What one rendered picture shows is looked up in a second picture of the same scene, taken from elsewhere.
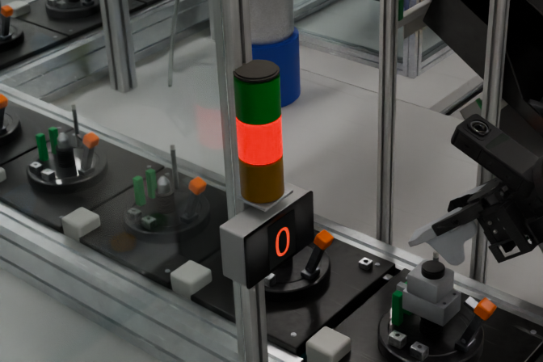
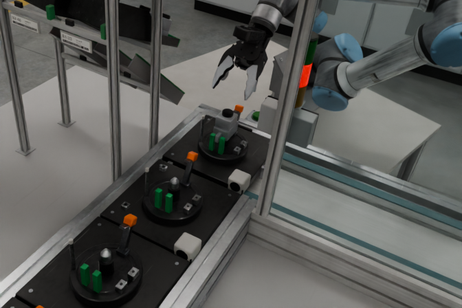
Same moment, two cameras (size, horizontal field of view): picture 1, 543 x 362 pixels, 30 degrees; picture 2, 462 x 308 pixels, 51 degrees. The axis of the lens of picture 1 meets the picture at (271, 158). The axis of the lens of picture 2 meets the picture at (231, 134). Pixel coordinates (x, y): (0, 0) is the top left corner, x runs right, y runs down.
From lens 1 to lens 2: 160 cm
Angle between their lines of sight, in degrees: 86
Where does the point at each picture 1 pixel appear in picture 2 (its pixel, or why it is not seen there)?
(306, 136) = not seen: outside the picture
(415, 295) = (231, 128)
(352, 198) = (17, 210)
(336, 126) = not seen: outside the picture
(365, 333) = (221, 169)
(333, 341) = (240, 174)
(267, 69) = not seen: hidden behind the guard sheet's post
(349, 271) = (168, 175)
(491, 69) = (157, 27)
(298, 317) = (214, 194)
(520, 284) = (124, 143)
